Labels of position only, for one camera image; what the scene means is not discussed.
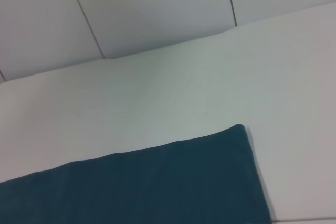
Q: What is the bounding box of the teal blue shirt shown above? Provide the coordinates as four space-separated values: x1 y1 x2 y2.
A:
0 123 273 224

